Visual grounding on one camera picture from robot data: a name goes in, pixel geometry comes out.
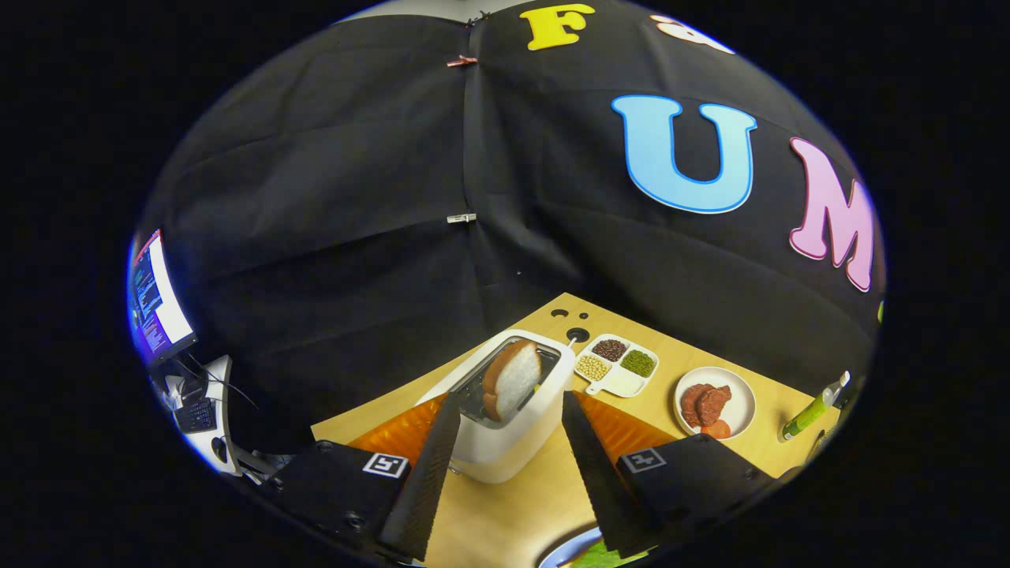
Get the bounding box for computer monitor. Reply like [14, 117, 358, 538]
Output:
[126, 229, 198, 368]

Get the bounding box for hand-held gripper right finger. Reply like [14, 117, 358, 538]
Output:
[562, 390, 778, 557]

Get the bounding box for green lettuce leaf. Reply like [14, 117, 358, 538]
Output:
[572, 540, 648, 568]

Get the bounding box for brown meat patties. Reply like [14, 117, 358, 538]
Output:
[680, 383, 733, 431]

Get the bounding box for green labelled drink bottle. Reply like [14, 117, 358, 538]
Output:
[780, 371, 851, 443]

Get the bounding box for round white plate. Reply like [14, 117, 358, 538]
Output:
[673, 366, 757, 440]

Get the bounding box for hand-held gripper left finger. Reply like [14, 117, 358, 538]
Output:
[268, 392, 462, 562]

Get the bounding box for blue plate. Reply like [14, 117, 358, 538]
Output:
[537, 527, 608, 568]

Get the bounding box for white toaster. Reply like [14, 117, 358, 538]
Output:
[416, 329, 577, 484]

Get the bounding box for black keyboard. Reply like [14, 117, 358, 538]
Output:
[175, 397, 218, 435]

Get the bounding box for white divided condiment dish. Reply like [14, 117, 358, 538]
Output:
[574, 334, 659, 398]

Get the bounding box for black backdrop cloth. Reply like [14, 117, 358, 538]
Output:
[130, 0, 886, 474]

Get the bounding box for white bread slice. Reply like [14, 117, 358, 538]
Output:
[481, 339, 544, 423]

